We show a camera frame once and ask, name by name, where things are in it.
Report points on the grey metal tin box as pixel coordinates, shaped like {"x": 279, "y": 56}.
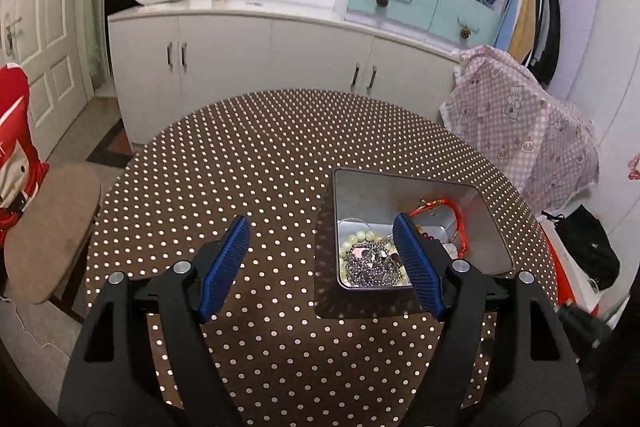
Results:
{"x": 380, "y": 197}

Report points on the round wooden chair seat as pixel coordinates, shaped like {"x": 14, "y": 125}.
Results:
{"x": 50, "y": 232}

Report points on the row of hanging clothes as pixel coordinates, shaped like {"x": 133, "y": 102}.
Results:
{"x": 525, "y": 22}

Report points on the white panel door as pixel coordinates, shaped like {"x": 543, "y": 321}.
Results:
{"x": 50, "y": 47}

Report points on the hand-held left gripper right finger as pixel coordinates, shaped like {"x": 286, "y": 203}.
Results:
{"x": 417, "y": 262}

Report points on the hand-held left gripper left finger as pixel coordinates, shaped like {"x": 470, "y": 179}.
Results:
{"x": 225, "y": 267}

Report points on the red plastic item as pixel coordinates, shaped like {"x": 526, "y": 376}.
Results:
{"x": 557, "y": 267}

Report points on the black bag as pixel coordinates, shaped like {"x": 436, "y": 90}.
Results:
{"x": 585, "y": 247}

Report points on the pink checked bear cloth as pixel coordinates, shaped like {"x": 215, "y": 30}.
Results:
{"x": 515, "y": 132}

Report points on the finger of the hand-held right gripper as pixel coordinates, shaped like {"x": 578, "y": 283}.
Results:
{"x": 585, "y": 324}

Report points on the white low cabinet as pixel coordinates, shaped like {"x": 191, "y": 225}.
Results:
{"x": 300, "y": 52}

